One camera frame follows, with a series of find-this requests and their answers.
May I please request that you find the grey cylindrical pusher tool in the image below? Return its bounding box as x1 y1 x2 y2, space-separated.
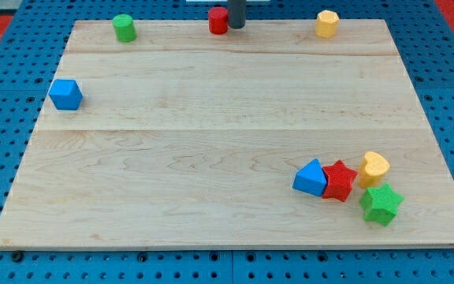
227 0 246 29

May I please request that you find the green cylinder block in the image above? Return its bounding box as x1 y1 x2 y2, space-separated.
112 14 137 43

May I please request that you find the blue cube block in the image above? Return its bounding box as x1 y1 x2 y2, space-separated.
48 79 83 110

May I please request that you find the red cylinder block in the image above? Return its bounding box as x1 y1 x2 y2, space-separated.
208 6 229 35

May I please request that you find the yellow octagon block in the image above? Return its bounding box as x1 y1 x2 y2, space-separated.
314 10 340 39

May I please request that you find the light wooden board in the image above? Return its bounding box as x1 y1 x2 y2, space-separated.
0 20 454 252

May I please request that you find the blue triangle block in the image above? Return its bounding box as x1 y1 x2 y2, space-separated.
292 159 327 196

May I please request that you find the red star block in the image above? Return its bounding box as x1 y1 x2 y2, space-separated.
322 159 358 202

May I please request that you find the yellow heart block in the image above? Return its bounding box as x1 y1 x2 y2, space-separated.
358 151 390 189

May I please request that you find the green star block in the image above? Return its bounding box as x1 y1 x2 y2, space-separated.
359 182 404 226

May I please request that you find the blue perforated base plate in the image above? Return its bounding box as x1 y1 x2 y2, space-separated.
0 0 454 283

